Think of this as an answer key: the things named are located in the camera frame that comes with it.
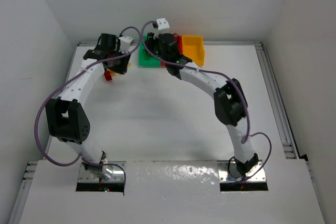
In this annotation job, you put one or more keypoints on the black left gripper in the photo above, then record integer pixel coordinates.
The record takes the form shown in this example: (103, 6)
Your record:
(118, 65)

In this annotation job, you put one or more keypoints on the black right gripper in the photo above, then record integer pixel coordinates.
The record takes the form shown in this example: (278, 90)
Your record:
(151, 44)

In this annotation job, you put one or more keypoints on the lego brick tower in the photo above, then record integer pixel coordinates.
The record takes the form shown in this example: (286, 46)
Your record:
(108, 75)

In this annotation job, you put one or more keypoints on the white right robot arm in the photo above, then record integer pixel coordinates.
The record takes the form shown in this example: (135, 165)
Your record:
(230, 104)

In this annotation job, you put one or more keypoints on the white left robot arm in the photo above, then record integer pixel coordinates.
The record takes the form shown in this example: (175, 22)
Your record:
(66, 117)

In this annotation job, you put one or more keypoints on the red plastic bin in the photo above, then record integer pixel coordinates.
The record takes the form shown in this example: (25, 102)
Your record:
(179, 43)

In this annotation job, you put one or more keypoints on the green plastic bin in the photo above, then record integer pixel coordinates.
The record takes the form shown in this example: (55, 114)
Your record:
(145, 59)

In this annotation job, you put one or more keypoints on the yellow plastic bin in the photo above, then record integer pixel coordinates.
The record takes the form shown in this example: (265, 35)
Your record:
(193, 48)

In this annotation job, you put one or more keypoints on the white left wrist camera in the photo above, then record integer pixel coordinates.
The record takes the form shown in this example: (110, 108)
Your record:
(125, 43)

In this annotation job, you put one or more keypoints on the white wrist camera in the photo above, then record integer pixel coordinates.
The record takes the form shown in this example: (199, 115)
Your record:
(125, 43)
(162, 27)

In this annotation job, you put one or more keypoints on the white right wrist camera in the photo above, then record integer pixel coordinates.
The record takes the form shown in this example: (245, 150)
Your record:
(162, 27)

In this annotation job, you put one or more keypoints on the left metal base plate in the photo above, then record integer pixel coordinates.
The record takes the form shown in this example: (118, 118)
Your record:
(106, 173)

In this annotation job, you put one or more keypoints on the aluminium frame rail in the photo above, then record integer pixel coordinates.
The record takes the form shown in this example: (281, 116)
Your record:
(285, 132)

